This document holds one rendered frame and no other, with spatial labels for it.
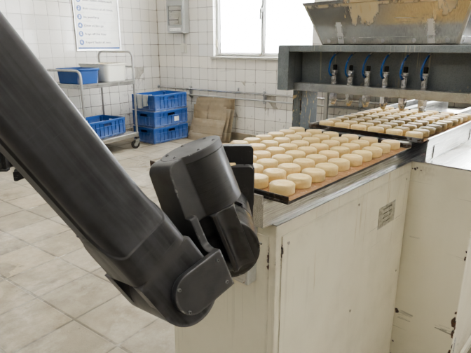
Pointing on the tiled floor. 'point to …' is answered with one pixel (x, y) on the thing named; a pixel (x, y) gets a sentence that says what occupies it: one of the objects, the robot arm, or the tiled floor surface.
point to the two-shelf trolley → (103, 97)
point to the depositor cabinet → (436, 257)
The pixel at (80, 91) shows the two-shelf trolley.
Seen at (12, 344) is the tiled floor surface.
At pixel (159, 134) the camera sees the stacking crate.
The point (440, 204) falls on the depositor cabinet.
